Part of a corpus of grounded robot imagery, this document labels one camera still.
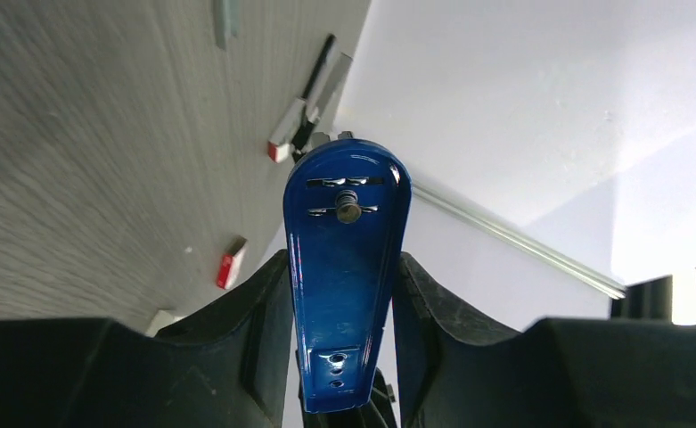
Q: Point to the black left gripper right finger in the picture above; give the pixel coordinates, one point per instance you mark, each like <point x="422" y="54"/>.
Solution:
<point x="458" y="367"/>

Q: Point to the red staple box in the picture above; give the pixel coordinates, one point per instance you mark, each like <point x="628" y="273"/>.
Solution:
<point x="230" y="263"/>

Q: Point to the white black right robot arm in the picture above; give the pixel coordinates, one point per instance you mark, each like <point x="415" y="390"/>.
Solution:
<point x="668" y="298"/>

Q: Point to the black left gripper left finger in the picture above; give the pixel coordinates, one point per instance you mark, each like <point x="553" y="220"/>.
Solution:
<point x="223" y="366"/>

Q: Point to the white staple box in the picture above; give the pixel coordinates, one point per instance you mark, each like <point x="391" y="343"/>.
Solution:
<point x="161" y="319"/>

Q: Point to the blue stapler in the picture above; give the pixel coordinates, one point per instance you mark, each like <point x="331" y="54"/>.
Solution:
<point x="345" y="208"/>

